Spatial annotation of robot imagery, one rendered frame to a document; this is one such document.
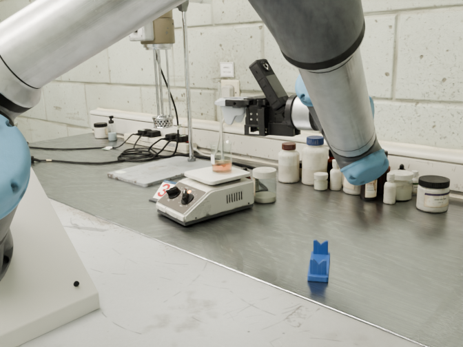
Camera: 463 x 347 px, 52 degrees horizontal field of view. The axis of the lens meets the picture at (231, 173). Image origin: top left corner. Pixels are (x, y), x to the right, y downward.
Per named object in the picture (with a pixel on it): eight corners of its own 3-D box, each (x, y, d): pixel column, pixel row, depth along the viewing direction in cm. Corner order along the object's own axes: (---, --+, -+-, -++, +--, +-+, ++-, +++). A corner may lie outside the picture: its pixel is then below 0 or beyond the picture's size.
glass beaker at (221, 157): (225, 177, 110) (224, 143, 108) (206, 174, 113) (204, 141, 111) (238, 171, 115) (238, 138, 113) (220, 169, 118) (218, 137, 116)
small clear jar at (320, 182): (318, 186, 130) (318, 171, 129) (330, 188, 127) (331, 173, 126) (310, 189, 127) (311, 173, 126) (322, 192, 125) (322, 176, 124)
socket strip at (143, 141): (187, 154, 174) (186, 142, 173) (123, 142, 200) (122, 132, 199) (198, 151, 178) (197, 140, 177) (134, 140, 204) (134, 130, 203)
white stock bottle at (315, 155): (328, 186, 130) (330, 139, 127) (302, 186, 131) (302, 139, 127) (326, 178, 137) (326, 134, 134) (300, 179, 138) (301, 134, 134)
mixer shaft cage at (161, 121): (162, 129, 144) (156, 44, 138) (148, 127, 148) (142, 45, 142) (178, 126, 149) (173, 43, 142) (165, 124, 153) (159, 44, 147)
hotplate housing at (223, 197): (184, 228, 103) (182, 193, 101) (155, 213, 113) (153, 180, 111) (262, 205, 116) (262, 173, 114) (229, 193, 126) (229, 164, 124)
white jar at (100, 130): (95, 139, 210) (93, 124, 208) (94, 136, 215) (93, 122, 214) (109, 138, 212) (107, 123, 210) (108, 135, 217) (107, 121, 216)
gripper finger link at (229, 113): (208, 124, 110) (242, 127, 105) (207, 98, 108) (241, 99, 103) (216, 122, 112) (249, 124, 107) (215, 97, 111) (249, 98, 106)
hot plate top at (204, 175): (210, 185, 106) (210, 182, 105) (182, 175, 115) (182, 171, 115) (252, 175, 113) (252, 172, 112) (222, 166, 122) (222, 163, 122)
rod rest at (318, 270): (328, 283, 77) (328, 262, 76) (306, 281, 78) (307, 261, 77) (330, 257, 87) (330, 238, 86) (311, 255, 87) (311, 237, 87)
